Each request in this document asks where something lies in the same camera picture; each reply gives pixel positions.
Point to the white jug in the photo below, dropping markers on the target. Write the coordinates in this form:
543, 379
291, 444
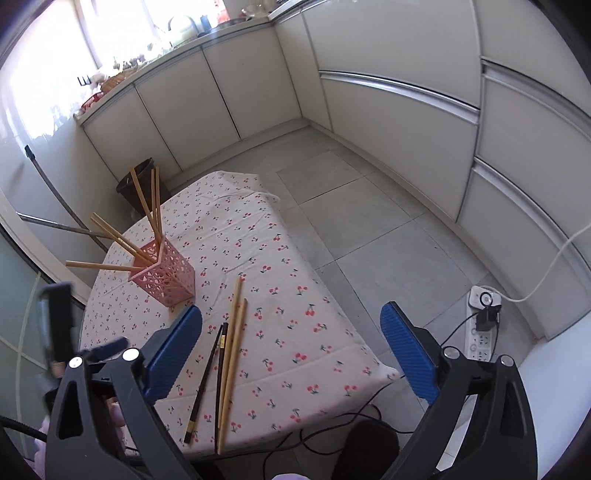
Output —
182, 32

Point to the black round object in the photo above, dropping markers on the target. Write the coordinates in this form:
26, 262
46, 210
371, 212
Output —
369, 447

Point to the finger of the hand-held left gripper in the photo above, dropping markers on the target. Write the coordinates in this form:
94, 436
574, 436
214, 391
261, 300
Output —
62, 323
111, 348

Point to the cherry print tablecloth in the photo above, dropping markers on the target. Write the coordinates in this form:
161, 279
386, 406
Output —
286, 323

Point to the woven basket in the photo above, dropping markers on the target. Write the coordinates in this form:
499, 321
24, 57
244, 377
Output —
113, 83

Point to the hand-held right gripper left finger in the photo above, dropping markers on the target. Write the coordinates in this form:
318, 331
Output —
178, 350

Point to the black chopstick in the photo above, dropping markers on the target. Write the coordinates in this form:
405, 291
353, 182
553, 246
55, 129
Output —
205, 381
221, 383

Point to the pink plastic basket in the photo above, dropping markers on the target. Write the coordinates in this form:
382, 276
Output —
94, 100

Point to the pink perforated chopstick holder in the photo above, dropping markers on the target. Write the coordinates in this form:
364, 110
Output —
171, 281

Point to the white kitchen cabinet run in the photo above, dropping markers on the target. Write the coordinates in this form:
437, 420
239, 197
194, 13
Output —
392, 134

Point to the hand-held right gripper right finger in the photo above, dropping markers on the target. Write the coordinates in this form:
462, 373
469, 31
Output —
411, 355

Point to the grey mop pole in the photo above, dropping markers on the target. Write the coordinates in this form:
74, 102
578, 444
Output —
55, 184
55, 224

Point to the bright window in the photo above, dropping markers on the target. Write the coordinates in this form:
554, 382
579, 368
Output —
115, 27

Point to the black power adapter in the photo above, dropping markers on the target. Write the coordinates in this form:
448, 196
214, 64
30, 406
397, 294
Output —
487, 319

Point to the white power strip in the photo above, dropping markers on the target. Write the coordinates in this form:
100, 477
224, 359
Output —
480, 344

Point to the black trash bin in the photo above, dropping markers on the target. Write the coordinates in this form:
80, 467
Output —
125, 189

